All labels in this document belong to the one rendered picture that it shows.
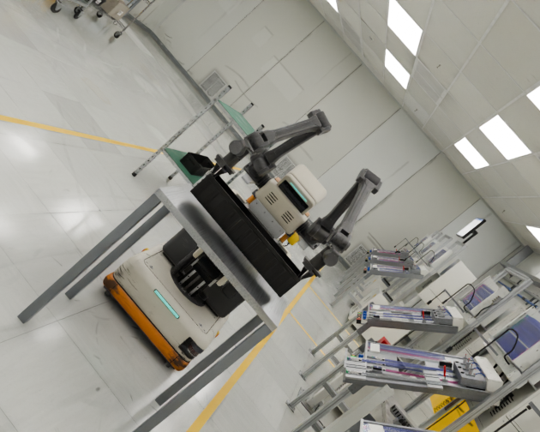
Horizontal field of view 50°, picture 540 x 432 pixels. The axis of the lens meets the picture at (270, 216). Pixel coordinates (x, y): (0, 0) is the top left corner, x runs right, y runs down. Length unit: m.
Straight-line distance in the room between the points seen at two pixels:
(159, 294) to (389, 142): 9.57
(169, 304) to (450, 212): 9.65
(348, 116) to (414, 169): 1.72
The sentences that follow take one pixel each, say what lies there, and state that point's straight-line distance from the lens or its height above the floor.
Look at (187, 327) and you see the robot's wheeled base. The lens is 3.07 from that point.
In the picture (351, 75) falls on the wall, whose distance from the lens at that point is 12.42.
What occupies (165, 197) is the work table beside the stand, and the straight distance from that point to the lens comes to 2.28.
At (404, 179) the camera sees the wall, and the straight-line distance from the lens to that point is 12.17.
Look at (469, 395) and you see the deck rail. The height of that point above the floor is 1.09.
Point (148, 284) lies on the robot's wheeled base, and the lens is 3.07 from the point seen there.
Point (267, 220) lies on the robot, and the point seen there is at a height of 0.92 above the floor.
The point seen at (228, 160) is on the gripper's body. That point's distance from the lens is 2.44.
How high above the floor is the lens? 1.39
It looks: 9 degrees down
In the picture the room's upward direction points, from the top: 49 degrees clockwise
